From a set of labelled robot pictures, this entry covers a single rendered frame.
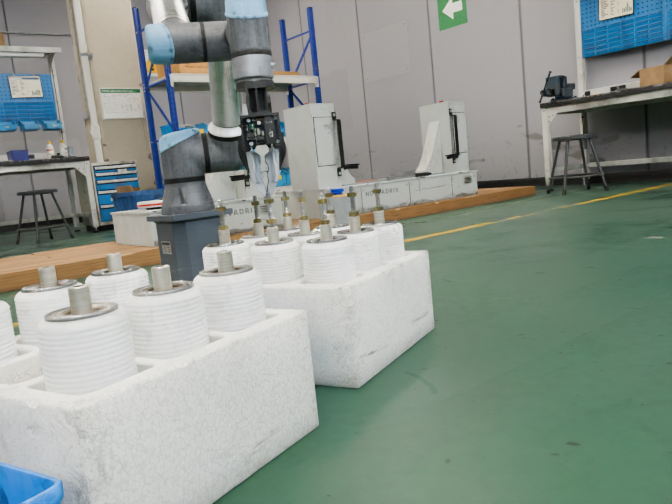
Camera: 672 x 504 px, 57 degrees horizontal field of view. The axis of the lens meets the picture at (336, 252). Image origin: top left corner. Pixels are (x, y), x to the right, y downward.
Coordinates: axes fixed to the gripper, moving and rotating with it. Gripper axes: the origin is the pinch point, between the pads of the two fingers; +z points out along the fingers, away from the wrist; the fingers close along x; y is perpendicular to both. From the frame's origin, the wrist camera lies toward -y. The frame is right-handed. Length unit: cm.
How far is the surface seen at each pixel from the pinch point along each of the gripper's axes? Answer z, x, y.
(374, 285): 19.0, 17.1, 10.9
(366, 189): 13, 74, -283
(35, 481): 24, -27, 61
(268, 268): 14.3, -1.5, 5.6
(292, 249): 11.4, 3.4, 4.8
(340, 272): 15.5, 10.9, 12.7
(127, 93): -113, -127, -642
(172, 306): 11.4, -14.1, 46.3
